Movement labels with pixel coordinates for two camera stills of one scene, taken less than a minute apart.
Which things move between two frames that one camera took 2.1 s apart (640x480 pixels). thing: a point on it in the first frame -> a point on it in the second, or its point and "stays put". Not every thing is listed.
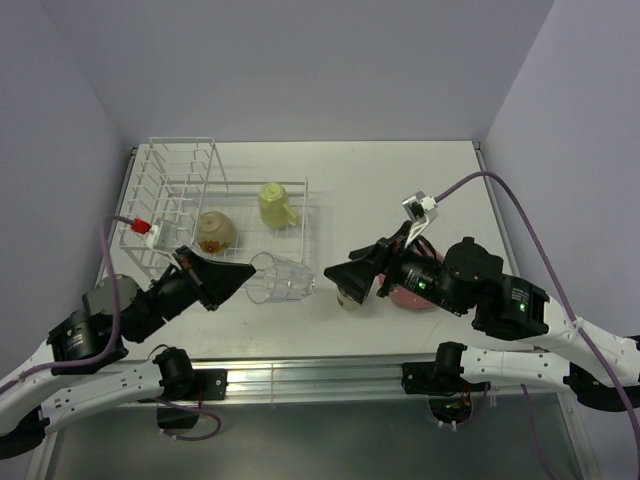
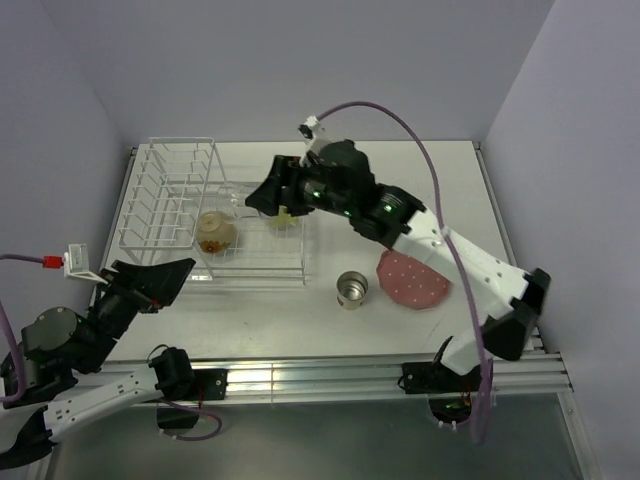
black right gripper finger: (354, 277) -> (267, 196)
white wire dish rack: (182, 198) stays put
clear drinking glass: (277, 279) -> (231, 201)
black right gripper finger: (384, 245) -> (283, 169)
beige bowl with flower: (215, 232) stays put
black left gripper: (217, 280) -> (159, 283)
